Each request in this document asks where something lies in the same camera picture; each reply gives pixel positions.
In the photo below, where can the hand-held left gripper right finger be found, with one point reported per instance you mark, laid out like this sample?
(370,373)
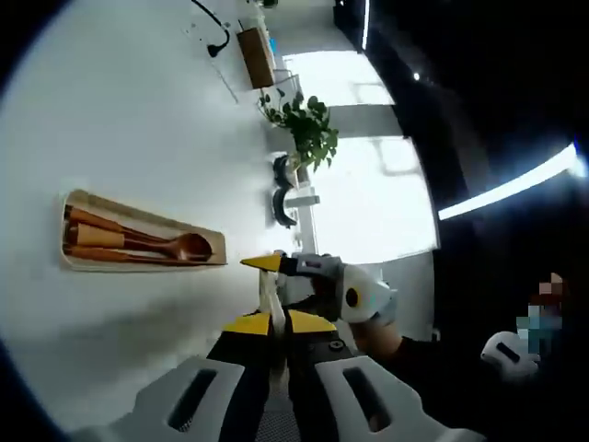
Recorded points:
(317,368)

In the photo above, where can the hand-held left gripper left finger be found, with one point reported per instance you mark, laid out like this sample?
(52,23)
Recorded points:
(239,368)

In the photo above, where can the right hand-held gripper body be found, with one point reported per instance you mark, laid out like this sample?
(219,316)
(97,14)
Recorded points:
(373,299)

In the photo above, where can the beige cutlery case lid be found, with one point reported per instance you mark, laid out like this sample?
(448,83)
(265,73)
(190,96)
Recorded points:
(268,294)

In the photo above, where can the wooden chopstick utensil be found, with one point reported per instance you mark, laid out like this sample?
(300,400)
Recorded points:
(101,253)
(92,217)

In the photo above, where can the beige cutlery case base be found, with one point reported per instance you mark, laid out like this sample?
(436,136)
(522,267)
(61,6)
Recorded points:
(115,209)

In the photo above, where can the white tower device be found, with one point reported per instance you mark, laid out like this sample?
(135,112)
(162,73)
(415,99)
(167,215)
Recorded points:
(303,201)

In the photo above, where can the black curved headset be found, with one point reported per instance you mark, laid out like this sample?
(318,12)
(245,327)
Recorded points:
(277,207)
(278,170)

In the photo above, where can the grey mesh office chair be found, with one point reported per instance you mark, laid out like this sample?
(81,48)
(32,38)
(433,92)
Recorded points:
(276,428)

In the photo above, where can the green potted plant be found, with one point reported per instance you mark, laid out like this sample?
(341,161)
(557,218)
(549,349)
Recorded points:
(308,133)

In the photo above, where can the white worn device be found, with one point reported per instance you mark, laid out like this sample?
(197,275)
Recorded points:
(497,357)

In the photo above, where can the ceiling light strip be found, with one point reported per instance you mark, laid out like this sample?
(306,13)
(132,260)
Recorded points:
(366,23)
(506,186)

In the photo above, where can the brown cardboard box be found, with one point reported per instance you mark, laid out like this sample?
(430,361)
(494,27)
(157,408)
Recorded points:
(257,60)

